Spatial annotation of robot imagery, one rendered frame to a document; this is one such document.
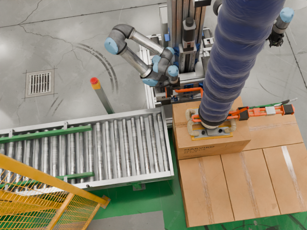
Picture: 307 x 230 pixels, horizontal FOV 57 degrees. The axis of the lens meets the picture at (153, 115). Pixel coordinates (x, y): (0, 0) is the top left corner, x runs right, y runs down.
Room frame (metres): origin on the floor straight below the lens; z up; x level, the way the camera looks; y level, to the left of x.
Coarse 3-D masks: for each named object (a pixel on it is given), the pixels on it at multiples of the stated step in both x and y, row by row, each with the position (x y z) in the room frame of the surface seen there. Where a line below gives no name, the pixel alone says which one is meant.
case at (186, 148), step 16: (240, 96) 0.96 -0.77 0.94; (176, 112) 0.91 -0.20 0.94; (176, 128) 0.77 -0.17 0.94; (192, 128) 0.75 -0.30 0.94; (240, 128) 0.67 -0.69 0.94; (176, 144) 0.70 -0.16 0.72; (192, 144) 0.61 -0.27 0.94; (208, 144) 0.59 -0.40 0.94; (224, 144) 0.58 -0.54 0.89; (240, 144) 0.57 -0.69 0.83
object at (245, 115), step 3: (237, 108) 0.79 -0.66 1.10; (240, 108) 0.79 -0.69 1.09; (243, 111) 0.76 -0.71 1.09; (246, 111) 0.76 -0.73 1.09; (237, 114) 0.76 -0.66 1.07; (240, 114) 0.74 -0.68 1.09; (243, 114) 0.74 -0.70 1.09; (246, 114) 0.73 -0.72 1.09; (240, 117) 0.72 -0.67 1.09; (243, 117) 0.71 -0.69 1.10; (246, 117) 0.71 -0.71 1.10; (240, 120) 0.70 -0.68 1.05
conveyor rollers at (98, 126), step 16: (96, 128) 1.06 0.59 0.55; (144, 128) 0.97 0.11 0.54; (160, 128) 0.94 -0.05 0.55; (0, 144) 1.07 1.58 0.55; (48, 144) 0.98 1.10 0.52; (64, 144) 0.95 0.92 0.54; (80, 144) 0.92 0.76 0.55; (128, 144) 0.83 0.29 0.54; (144, 144) 0.80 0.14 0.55; (64, 160) 0.78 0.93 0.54; (80, 160) 0.75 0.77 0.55; (128, 160) 0.67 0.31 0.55; (144, 160) 0.65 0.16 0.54; (0, 176) 0.74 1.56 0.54; (112, 176) 0.55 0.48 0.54; (128, 176) 0.52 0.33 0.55
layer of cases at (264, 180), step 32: (256, 128) 0.77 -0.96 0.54; (288, 128) 0.71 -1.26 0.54; (192, 160) 0.57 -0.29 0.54; (224, 160) 0.51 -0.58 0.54; (256, 160) 0.46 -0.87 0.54; (288, 160) 0.41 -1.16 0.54; (192, 192) 0.28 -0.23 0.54; (224, 192) 0.23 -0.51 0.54; (256, 192) 0.18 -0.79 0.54; (288, 192) 0.14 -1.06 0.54; (192, 224) 0.01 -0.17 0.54
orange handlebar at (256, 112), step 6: (180, 90) 1.04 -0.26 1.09; (186, 90) 1.03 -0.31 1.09; (192, 90) 1.03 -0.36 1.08; (258, 108) 0.77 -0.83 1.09; (264, 108) 0.76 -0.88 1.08; (276, 108) 0.74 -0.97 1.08; (294, 108) 0.72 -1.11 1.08; (252, 114) 0.73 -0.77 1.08; (258, 114) 0.72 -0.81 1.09; (264, 114) 0.71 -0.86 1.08; (192, 120) 0.76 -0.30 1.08; (198, 120) 0.75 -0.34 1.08
